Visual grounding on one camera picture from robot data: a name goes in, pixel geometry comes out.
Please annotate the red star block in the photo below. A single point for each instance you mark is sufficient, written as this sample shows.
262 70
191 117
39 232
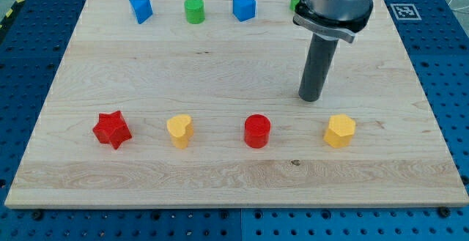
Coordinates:
112 129

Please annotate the green cylinder block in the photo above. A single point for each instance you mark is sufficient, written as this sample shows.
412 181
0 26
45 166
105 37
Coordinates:
194 11

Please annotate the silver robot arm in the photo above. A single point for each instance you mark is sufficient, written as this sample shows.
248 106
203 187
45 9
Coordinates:
333 19

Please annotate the white fiducial marker tag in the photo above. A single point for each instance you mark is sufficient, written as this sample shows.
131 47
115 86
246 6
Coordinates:
405 12

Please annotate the blue cube block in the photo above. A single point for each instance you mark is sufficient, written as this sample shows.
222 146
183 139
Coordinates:
244 9

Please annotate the yellow hexagon block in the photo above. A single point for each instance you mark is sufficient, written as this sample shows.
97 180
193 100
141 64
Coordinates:
340 131

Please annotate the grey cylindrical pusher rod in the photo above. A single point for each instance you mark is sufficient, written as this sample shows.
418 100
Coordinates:
320 56

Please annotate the blue triangle block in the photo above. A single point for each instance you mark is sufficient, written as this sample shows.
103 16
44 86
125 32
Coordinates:
142 10

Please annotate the red cylinder block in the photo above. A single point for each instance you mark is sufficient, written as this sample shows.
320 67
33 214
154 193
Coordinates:
257 131

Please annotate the green block behind arm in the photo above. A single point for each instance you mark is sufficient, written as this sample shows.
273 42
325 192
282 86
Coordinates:
293 4

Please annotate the yellow heart block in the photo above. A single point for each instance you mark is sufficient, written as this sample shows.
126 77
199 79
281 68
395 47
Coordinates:
180 129

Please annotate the light wooden board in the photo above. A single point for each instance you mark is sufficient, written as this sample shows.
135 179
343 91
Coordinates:
220 72

